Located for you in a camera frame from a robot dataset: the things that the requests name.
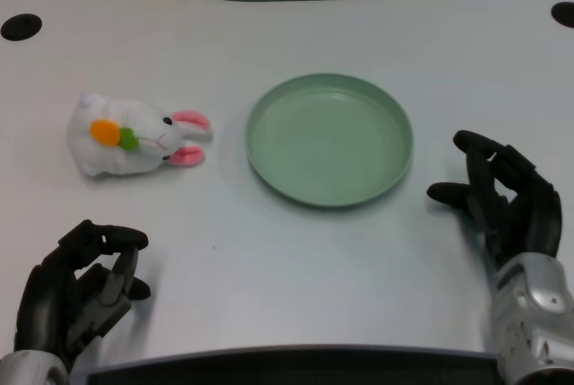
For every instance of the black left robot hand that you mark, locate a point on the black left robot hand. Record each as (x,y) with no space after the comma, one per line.
(54,286)

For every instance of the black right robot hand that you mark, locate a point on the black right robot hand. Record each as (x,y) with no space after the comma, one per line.
(515,205)

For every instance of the white plush rabbit doll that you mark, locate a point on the white plush rabbit doll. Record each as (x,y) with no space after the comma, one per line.
(130,138)

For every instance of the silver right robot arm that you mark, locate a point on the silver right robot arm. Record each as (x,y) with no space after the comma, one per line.
(533,322)

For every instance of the green round plate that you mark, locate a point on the green round plate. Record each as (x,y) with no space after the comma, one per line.
(328,141)

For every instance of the dark robot torso edge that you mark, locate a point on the dark robot torso edge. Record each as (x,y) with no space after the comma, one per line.
(291,367)

